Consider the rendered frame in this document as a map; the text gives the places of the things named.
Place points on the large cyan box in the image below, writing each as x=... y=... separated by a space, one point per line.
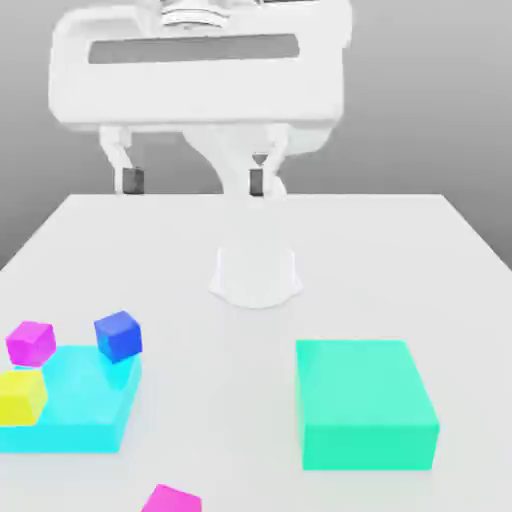
x=80 y=404

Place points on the small yellow cube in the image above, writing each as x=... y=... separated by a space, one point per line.
x=20 y=398

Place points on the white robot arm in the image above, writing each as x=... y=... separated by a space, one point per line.
x=256 y=276

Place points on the small pink cube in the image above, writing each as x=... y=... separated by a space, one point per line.
x=172 y=500

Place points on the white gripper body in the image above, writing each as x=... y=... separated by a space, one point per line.
x=200 y=96

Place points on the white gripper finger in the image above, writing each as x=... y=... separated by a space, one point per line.
x=272 y=180
x=120 y=160

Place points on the small magenta cube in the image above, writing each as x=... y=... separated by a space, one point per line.
x=30 y=344

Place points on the large turquoise box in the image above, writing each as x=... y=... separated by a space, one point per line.
x=364 y=400

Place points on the small blue cube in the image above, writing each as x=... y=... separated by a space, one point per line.
x=119 y=338

